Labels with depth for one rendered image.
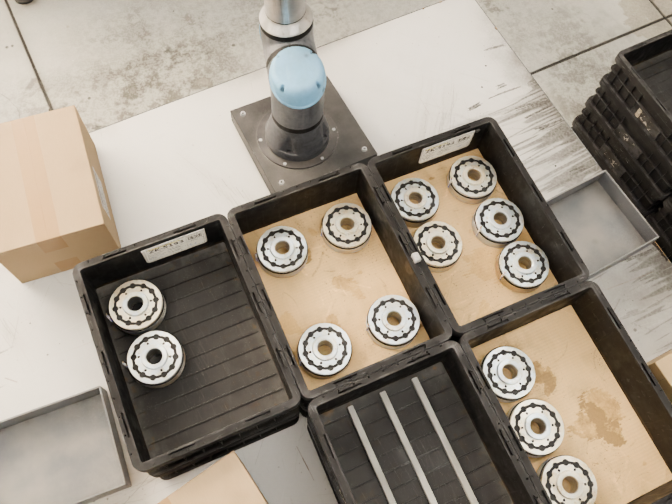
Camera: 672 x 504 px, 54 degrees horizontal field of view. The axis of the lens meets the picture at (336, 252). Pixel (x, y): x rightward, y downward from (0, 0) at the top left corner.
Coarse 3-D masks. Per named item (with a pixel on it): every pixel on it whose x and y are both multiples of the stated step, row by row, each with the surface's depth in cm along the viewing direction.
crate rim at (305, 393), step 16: (320, 176) 133; (336, 176) 133; (368, 176) 133; (288, 192) 131; (240, 208) 129; (384, 208) 131; (240, 240) 126; (400, 240) 130; (256, 272) 124; (416, 272) 126; (256, 288) 123; (432, 304) 123; (272, 320) 121; (448, 336) 121; (288, 352) 120; (400, 352) 120; (416, 352) 120; (368, 368) 118; (304, 384) 116; (336, 384) 117
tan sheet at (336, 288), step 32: (288, 224) 139; (320, 224) 140; (320, 256) 137; (352, 256) 137; (384, 256) 138; (288, 288) 134; (320, 288) 134; (352, 288) 134; (384, 288) 135; (288, 320) 131; (320, 320) 131; (352, 320) 132; (320, 352) 129; (352, 352) 129; (384, 352) 130; (320, 384) 127
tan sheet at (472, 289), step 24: (432, 168) 146; (456, 216) 142; (528, 240) 141; (456, 264) 138; (480, 264) 138; (456, 288) 136; (480, 288) 136; (504, 288) 136; (456, 312) 134; (480, 312) 134
